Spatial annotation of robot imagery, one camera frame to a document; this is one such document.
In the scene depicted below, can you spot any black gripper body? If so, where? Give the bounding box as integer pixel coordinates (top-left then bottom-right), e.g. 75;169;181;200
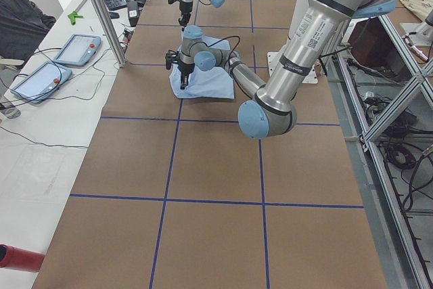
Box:
179;1;193;15
179;62;194;74

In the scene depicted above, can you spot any light blue t-shirt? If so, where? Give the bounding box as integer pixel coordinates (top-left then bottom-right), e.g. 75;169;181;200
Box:
169;32;235;99

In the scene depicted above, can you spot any black power adapter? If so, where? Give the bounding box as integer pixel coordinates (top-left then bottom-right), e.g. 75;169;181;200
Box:
127;0;140;27

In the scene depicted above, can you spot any far blue teach pendant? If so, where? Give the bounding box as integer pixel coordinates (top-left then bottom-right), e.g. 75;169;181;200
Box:
53;34;101;67

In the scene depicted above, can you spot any blue teach pendant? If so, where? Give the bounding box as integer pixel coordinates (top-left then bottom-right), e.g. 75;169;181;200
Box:
11;62;72;104
53;34;101;67

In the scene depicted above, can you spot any green plastic clamp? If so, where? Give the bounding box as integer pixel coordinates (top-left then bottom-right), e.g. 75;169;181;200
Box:
68;11;84;26

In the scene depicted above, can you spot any near blue teach pendant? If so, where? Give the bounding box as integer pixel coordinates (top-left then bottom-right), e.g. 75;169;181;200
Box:
11;62;72;104

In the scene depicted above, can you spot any black bag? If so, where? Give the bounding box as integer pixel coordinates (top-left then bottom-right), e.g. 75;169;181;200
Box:
1;0;56;62

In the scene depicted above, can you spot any red cylinder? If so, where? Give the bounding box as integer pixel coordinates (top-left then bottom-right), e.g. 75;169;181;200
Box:
1;244;45;273

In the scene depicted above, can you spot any aluminium frame post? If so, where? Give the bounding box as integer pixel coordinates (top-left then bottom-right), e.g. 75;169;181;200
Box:
91;0;127;68

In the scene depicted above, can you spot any aluminium truss frame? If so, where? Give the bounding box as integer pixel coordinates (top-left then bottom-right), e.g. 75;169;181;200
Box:
325;8;432;288

